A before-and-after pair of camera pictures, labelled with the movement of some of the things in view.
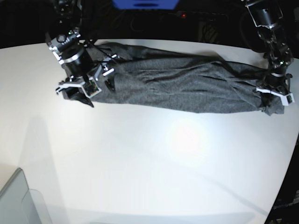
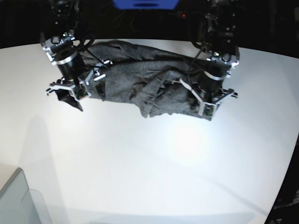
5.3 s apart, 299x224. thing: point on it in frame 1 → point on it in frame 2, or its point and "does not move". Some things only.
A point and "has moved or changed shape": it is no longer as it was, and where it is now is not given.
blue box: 145,4 does not move
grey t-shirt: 206,82 has moved or changed shape
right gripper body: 276,83 → 209,88
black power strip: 186,14 does not move
